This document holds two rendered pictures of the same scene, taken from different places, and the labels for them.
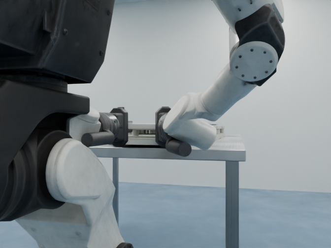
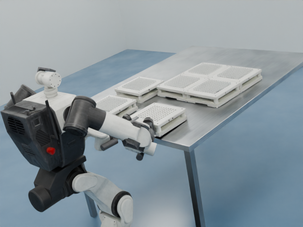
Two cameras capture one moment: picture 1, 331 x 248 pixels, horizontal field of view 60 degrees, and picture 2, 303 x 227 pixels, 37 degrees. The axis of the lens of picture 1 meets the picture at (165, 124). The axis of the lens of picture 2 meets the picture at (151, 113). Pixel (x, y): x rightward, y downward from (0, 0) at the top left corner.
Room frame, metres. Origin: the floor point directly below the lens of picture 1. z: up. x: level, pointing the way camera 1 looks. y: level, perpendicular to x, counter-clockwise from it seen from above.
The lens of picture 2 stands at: (-0.98, -1.17, 1.94)
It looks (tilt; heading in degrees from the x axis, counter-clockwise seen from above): 23 degrees down; 32
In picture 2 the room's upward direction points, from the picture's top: 10 degrees counter-clockwise
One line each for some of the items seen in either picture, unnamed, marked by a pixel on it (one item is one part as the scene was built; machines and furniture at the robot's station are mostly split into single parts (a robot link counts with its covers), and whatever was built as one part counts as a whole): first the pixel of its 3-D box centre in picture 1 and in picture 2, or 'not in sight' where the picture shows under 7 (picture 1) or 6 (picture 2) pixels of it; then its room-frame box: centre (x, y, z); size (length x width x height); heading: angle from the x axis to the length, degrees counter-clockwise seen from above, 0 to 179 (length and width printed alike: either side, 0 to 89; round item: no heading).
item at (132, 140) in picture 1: (152, 140); (157, 122); (1.05, 0.05, 0.86); 0.24 x 0.24 x 0.02; 76
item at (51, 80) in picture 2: not in sight; (48, 81); (0.44, 0.19, 1.35); 0.10 x 0.07 x 0.09; 76
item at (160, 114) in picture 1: (170, 127); (148, 132); (0.83, -0.02, 0.91); 0.12 x 0.10 x 0.13; 18
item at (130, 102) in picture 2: not in sight; (109, 106); (1.14, 0.43, 0.91); 0.25 x 0.24 x 0.02; 77
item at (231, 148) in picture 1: (146, 140); (191, 84); (1.70, 0.12, 0.83); 1.50 x 1.10 x 0.04; 166
